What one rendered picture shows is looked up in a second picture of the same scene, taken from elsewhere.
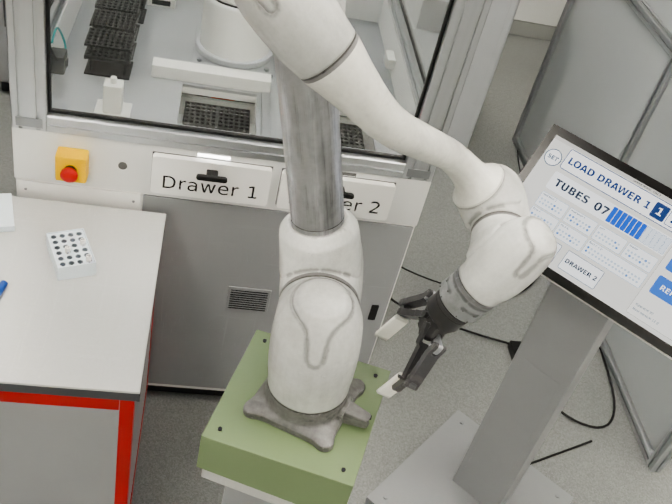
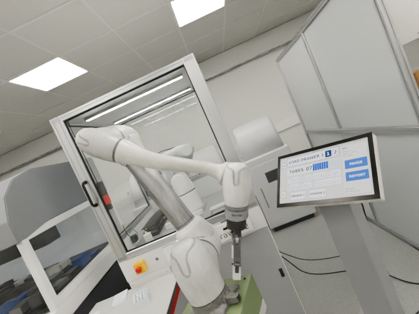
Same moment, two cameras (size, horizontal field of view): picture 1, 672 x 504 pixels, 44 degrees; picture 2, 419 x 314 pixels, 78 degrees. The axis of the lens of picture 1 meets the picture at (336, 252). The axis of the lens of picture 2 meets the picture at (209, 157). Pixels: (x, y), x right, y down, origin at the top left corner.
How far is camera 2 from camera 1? 82 cm
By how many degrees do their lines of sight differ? 38
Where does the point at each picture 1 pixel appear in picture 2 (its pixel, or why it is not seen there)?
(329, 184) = (173, 204)
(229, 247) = not seen: hidden behind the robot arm
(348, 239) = (196, 222)
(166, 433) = not seen: outside the picture
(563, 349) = (350, 235)
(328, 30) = (106, 139)
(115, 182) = (158, 266)
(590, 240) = (313, 180)
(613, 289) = (333, 190)
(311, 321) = (176, 255)
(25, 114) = (120, 256)
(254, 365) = not seen: hidden behind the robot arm
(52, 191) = (141, 281)
